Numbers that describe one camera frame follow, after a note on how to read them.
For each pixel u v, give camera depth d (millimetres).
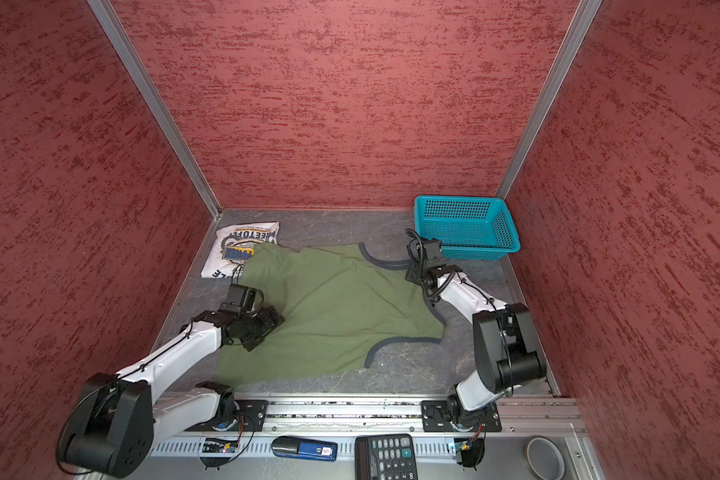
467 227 1168
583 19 720
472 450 710
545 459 693
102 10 698
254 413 740
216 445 729
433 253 725
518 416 759
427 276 684
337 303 947
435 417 740
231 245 1061
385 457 677
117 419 401
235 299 700
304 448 663
